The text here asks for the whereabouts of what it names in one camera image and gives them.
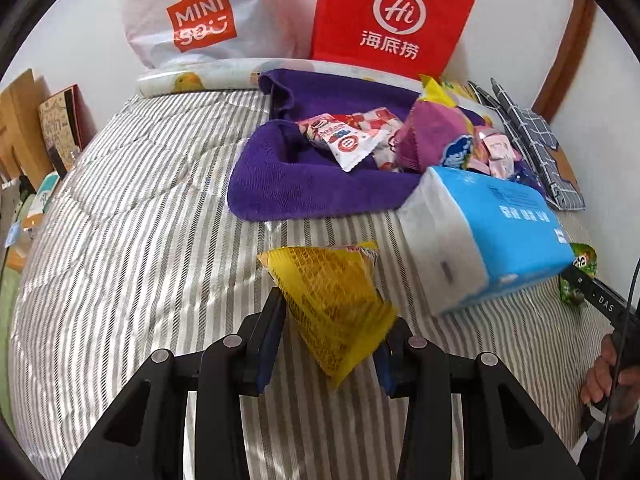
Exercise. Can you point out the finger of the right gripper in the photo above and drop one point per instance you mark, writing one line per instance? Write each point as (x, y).
(609, 303)

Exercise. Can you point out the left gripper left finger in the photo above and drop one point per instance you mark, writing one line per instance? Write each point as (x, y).
(140, 435)

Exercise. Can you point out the green snack packet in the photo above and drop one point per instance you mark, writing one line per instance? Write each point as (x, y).
(584, 266)

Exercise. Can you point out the dark blue snack packet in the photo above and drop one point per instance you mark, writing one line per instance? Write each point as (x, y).
(525, 175)

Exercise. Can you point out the pink peach candy packet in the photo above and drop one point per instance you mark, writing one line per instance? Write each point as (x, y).
(492, 154)

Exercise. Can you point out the pink yellow triangular snack bag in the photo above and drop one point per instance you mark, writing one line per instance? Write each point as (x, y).
(439, 130)

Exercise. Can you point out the pink white lychee jelly packet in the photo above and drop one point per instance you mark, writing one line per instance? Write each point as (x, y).
(384, 125)

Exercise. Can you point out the Lotso strawberry bar wrapper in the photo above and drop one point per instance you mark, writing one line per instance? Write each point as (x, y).
(341, 135)

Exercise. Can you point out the person right hand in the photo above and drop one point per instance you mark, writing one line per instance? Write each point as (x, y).
(599, 381)

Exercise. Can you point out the blue tissue pack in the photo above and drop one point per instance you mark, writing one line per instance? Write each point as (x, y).
(473, 237)

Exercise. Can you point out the grey checked star cloth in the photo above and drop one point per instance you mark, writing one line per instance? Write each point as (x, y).
(532, 136)

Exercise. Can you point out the striped quilt mattress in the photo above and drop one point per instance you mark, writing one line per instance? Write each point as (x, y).
(139, 251)

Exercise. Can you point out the yellow chips bag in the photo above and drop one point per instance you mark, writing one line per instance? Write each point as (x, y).
(457, 90)

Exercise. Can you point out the green white tube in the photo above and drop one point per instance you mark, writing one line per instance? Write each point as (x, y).
(44, 193)

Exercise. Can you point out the purple towel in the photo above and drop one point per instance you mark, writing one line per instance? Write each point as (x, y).
(281, 176)

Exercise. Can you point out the wooden headboard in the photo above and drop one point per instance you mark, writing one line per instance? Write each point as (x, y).
(23, 152)

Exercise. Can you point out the red Haidilao paper bag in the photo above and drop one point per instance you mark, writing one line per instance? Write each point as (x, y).
(409, 38)

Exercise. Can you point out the fruit-print paper roll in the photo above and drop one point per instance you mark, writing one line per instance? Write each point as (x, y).
(243, 74)

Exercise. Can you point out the white Miniso plastic bag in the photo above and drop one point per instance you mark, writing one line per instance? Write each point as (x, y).
(164, 33)

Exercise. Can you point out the brown wooden door frame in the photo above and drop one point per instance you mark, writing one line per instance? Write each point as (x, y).
(567, 60)

